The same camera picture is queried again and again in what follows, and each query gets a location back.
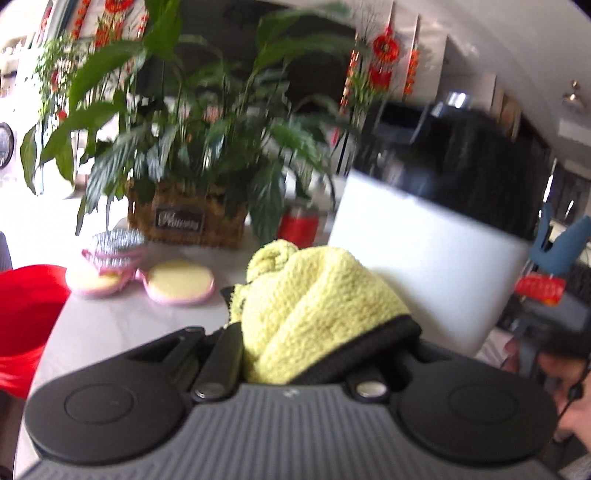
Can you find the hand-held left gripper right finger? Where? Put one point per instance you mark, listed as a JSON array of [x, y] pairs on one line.
[[371, 387]]

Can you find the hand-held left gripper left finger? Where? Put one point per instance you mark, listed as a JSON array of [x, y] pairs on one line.
[[224, 360]]

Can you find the yellow and black cleaning cloth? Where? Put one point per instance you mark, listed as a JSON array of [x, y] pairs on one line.
[[314, 314]]

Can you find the person's right hand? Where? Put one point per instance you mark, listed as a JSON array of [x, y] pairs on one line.
[[572, 397]]

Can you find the blue chair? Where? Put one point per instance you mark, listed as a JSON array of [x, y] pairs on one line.
[[563, 240]]

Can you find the red thermos bottle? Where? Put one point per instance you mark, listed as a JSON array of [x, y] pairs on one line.
[[299, 226]]

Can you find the red plastic basin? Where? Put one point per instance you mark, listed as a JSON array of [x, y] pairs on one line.
[[27, 323]]

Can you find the peace lily in wicker basket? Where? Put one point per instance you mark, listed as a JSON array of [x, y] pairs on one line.
[[184, 138]]

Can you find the white washing machine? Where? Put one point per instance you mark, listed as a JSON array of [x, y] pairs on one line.
[[4, 143]]

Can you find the red knot decoration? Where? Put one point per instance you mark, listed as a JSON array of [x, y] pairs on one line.
[[385, 50]]

